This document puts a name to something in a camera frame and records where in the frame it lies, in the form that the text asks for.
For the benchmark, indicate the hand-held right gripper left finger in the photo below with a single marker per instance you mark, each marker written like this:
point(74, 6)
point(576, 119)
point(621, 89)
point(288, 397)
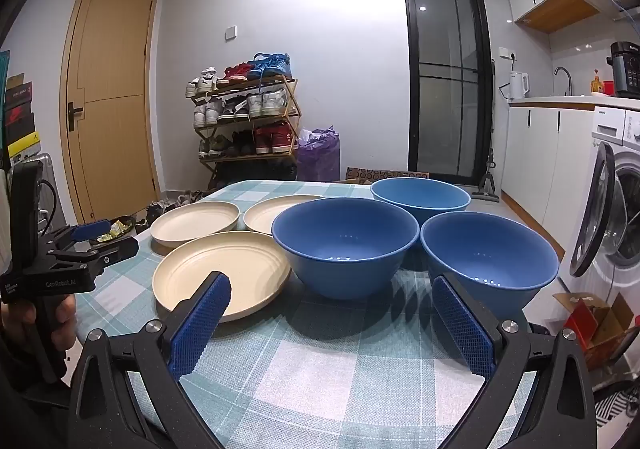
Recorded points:
point(200, 324)

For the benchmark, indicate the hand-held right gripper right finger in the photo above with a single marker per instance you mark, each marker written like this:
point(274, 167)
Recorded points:
point(465, 329)

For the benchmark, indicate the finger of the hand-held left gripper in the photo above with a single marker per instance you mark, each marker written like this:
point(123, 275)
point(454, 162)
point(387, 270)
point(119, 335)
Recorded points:
point(115, 251)
point(92, 230)

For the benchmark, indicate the cream ribbed plate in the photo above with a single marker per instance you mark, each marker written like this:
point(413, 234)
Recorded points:
point(265, 218)
point(195, 224)
point(220, 269)

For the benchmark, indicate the light blue bowl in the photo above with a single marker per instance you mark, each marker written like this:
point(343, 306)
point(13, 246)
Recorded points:
point(420, 196)

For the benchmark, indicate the dark blue bowl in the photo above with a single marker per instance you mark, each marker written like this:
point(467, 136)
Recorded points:
point(345, 249)
point(490, 259)

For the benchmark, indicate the person's left forearm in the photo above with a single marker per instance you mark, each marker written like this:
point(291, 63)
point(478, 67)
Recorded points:
point(25, 404)

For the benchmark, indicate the person's left hand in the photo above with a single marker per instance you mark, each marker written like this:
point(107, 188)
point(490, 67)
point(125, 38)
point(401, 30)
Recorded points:
point(66, 324)

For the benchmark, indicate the trash bin with yellow wrappers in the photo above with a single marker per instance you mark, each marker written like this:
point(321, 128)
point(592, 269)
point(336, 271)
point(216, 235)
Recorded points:
point(115, 229)

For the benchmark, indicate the pile of shoes on floor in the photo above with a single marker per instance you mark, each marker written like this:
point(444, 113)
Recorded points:
point(170, 206)

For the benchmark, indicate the teal checked tablecloth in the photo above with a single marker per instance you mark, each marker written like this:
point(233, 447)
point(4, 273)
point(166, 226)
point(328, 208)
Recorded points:
point(310, 354)

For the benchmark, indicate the cardboard box with red packet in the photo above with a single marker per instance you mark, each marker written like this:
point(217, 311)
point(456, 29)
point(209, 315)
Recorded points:
point(595, 324)

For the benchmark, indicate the stack of shoe boxes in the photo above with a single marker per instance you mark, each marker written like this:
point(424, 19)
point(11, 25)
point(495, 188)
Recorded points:
point(20, 119)

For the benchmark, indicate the grey floor mop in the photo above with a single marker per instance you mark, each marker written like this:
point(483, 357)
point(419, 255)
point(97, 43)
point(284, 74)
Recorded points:
point(487, 184)

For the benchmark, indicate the wooden door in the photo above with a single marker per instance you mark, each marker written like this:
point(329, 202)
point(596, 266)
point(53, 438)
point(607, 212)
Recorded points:
point(115, 79)

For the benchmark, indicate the black white patterned rug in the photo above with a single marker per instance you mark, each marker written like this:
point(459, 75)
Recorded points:
point(617, 411)

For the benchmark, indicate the patterned cardboard box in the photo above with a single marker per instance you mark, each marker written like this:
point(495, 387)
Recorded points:
point(385, 175)

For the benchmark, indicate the white base cabinets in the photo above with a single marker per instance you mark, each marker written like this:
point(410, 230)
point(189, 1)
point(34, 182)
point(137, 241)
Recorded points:
point(540, 164)

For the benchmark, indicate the purple plastic bag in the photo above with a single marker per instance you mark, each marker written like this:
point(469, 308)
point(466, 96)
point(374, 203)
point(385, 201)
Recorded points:
point(320, 156)

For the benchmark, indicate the rows of shoes on rack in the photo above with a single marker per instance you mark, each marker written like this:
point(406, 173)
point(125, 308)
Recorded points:
point(265, 104)

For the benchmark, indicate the bamboo shoe rack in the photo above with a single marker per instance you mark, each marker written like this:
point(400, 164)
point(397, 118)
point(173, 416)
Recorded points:
point(292, 99)

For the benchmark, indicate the white washing machine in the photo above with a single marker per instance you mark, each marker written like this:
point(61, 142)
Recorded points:
point(612, 139)

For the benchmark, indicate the white electric kettle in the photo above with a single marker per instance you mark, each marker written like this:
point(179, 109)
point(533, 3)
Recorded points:
point(519, 86)

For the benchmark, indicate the black framed glass door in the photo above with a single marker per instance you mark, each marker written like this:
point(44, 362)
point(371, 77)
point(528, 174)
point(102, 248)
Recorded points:
point(445, 79)

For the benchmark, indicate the chrome faucet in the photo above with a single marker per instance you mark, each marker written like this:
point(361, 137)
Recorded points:
point(567, 76)

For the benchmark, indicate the yellow bottle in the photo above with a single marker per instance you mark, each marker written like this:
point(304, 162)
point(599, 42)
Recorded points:
point(595, 85)

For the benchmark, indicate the black pressure cooker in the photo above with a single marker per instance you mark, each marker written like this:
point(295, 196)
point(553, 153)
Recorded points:
point(627, 71)

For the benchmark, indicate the white light switch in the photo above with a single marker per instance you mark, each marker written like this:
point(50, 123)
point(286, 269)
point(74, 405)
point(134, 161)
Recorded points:
point(230, 32)

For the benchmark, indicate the white wall socket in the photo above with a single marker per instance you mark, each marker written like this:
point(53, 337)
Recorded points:
point(509, 54)

